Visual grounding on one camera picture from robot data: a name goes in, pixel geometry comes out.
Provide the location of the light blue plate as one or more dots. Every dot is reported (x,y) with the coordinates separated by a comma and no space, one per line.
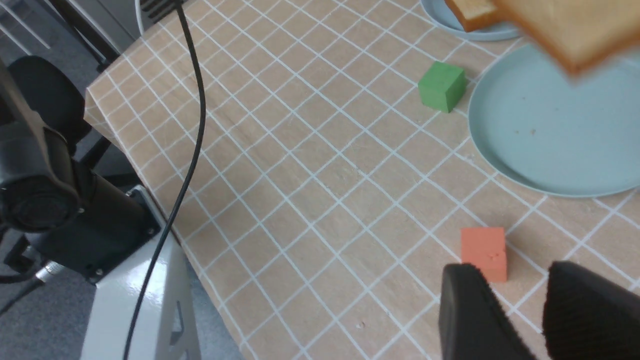
(444,18)

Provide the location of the pale green plate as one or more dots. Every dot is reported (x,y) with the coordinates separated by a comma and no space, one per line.
(571,138)

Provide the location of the orange-red cube block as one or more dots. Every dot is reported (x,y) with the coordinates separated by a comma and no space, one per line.
(485,248)

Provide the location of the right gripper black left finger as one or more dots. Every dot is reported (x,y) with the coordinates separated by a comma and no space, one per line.
(472,324)

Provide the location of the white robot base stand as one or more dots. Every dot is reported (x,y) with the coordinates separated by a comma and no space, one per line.
(165,328)

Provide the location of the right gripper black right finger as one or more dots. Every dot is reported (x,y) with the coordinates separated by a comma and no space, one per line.
(588,317)

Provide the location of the green cube block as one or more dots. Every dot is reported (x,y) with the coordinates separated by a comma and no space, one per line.
(442,86)

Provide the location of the toast slice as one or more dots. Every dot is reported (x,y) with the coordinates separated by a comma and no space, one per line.
(475,15)
(578,34)

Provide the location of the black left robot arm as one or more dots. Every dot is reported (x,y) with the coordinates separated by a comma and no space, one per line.
(68,213)

